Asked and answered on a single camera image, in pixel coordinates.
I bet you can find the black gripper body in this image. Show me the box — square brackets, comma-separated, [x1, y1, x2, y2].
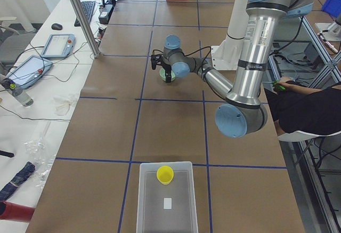
[163, 63, 172, 74]

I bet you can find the mint green bowl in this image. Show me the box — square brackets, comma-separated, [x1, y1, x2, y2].
[159, 68, 176, 82]

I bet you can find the yellow plastic cup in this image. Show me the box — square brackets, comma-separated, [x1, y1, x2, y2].
[156, 165, 174, 185]

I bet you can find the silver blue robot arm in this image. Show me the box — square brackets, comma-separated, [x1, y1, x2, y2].
[151, 0, 313, 138]

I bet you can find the clear plastic storage box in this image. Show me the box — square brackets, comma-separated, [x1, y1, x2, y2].
[136, 161, 199, 232]

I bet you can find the black keyboard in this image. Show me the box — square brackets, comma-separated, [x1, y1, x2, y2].
[81, 1, 96, 23]

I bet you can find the teach pendant tablet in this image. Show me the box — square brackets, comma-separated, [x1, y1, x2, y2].
[6, 55, 53, 89]
[41, 34, 76, 59]

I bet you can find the black computer mouse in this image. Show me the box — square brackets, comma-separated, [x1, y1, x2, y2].
[51, 23, 63, 30]

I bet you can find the seated person in black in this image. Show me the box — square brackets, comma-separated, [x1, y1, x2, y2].
[264, 77, 340, 136]

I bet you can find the clear water bottle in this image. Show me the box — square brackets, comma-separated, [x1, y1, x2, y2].
[1, 78, 34, 107]

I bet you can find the folded blue umbrella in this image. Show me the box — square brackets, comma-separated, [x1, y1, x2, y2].
[1, 162, 35, 201]

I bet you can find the red cylinder bottle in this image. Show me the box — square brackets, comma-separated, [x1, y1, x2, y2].
[1, 201, 35, 222]

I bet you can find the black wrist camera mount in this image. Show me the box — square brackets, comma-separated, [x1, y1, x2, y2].
[151, 54, 164, 70]

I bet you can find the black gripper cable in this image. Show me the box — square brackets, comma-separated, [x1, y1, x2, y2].
[183, 46, 214, 74]

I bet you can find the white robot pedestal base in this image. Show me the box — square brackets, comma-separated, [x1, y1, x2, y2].
[211, 0, 249, 70]

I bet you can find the green handled tool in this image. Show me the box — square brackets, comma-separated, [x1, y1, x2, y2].
[272, 81, 287, 93]

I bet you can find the aluminium frame post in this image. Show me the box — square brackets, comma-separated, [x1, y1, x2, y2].
[70, 0, 101, 58]

